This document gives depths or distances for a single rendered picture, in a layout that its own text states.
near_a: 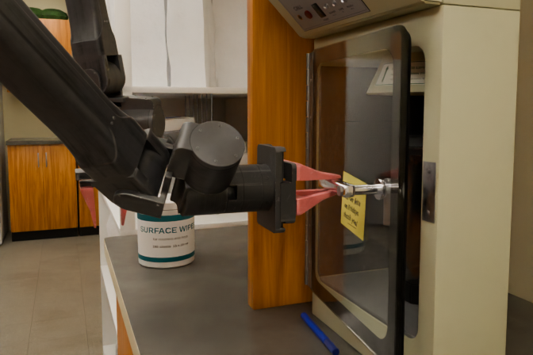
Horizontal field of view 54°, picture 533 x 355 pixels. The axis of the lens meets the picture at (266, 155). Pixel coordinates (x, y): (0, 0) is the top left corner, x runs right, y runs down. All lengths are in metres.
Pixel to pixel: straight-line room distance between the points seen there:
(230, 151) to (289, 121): 0.40
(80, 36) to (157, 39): 1.00
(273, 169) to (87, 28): 0.43
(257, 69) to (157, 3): 1.06
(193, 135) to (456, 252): 0.33
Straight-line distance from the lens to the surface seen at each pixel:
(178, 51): 1.83
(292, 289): 0.99
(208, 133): 0.54
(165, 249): 1.20
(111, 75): 0.91
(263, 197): 0.61
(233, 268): 1.20
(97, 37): 0.90
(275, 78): 0.92
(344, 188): 0.62
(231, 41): 1.96
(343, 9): 0.73
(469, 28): 0.65
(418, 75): 0.72
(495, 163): 0.68
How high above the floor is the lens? 1.30
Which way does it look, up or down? 5 degrees down
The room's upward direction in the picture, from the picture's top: straight up
